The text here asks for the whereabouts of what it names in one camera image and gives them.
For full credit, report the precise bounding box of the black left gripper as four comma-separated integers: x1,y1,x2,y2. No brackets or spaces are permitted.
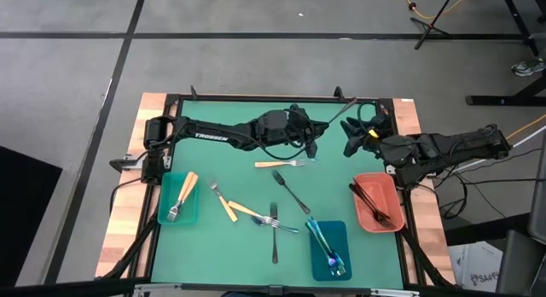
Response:
287,102,331,160

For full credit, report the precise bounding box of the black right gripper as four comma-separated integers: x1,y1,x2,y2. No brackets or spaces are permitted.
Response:
340,114,394,159

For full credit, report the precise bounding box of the orange plastic bin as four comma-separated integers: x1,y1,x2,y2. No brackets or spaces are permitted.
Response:
352,172,405,234

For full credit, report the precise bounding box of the blue plastic bin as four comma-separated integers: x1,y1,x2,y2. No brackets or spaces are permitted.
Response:
308,220,353,283

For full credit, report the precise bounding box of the dark blue spoon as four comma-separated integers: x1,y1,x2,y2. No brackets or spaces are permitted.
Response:
250,215,301,235

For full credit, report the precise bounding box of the black tripod stand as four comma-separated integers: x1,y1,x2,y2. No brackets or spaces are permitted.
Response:
409,0,460,50

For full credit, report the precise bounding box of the green plastic bin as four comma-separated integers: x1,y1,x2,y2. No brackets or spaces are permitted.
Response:
157,171,200,226

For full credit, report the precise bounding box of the white printed box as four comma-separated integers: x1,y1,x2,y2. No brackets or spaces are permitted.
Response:
447,240,505,294

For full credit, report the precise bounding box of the person's foot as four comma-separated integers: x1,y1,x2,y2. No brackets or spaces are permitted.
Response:
510,56,546,78

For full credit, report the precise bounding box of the grey panel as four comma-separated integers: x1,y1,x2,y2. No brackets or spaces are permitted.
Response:
527,130,546,247

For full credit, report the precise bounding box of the dark grey case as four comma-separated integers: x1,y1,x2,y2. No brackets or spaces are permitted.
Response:
496,230,546,297

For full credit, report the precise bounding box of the black panel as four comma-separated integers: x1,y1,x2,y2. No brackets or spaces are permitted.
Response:
0,145,64,288

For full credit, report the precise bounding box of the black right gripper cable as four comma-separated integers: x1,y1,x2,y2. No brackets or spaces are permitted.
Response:
357,101,381,131

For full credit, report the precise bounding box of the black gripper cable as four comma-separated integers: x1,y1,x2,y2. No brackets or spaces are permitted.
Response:
229,108,319,161
357,101,381,131

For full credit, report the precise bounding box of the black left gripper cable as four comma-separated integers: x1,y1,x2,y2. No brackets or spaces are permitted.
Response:
229,108,319,161

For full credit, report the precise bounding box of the black desk frame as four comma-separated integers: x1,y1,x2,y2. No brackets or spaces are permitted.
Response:
428,0,546,107

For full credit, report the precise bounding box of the yellow extension cord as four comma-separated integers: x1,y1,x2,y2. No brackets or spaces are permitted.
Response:
506,114,546,141
398,0,474,20

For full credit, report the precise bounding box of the aluminium rail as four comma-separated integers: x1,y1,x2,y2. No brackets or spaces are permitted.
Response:
133,282,421,297

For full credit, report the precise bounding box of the grey floor cable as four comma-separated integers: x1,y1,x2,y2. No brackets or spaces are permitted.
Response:
451,125,546,175

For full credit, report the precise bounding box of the black floor cable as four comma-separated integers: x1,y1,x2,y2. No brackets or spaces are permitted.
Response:
464,177,546,183

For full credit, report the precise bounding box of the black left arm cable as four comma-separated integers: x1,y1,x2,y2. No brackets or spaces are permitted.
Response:
109,177,148,215

